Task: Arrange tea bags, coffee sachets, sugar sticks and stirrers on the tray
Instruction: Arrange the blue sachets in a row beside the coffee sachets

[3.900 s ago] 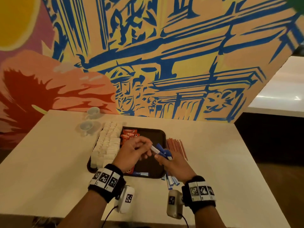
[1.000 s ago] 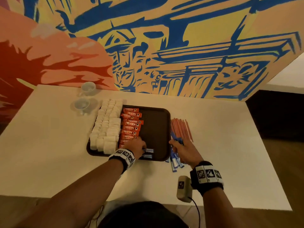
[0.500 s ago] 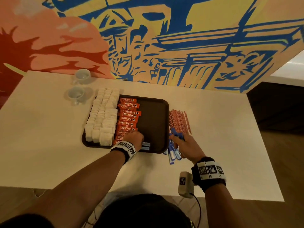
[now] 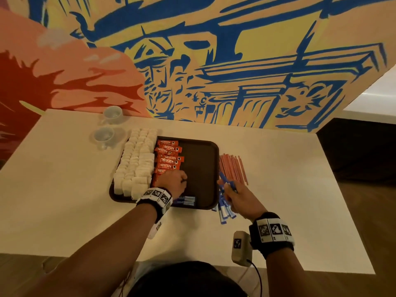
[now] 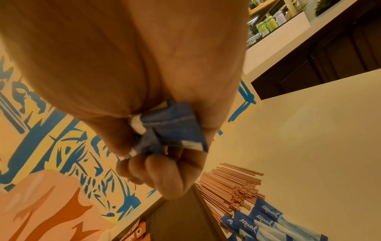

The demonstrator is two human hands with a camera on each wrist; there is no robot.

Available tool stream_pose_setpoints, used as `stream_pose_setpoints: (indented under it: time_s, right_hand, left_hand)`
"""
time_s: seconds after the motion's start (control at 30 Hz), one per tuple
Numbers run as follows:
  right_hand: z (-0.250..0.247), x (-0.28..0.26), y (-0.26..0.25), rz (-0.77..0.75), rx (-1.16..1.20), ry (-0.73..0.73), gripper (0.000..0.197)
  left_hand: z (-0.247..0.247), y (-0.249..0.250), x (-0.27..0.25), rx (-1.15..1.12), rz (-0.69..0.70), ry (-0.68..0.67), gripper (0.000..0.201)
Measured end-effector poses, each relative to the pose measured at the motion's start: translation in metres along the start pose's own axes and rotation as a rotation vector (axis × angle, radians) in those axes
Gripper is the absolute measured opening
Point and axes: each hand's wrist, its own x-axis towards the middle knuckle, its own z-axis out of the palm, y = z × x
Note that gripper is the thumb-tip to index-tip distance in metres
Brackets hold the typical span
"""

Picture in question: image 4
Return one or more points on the small white cup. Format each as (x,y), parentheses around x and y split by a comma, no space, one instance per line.
(103,136)
(113,113)

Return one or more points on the person's left hand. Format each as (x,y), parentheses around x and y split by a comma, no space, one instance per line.
(171,183)

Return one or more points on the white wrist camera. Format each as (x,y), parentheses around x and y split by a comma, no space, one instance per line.
(241,247)
(154,230)

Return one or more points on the dark brown tray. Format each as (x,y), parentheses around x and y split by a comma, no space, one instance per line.
(201,164)

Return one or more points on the person's right forearm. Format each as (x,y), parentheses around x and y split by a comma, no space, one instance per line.
(291,278)

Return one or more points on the row of blue sachets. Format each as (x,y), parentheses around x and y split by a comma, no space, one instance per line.
(185,200)

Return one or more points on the person's right hand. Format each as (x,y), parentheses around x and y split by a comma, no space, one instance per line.
(247,201)

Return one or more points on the pile of blue sachets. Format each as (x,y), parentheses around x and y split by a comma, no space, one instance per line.
(224,210)

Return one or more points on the person's black shirt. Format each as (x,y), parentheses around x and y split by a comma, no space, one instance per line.
(185,281)

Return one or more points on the white counter ledge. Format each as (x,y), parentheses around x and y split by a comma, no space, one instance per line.
(374,99)

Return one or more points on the person's left forearm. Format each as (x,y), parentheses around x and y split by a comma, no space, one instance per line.
(93,256)

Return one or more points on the black marker wristband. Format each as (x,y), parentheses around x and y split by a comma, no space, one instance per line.
(154,202)
(272,235)

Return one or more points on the row of red Nescafe sachets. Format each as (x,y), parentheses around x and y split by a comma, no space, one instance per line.
(168,159)

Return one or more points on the row of tea bags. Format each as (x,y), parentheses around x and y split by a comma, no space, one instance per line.
(135,164)

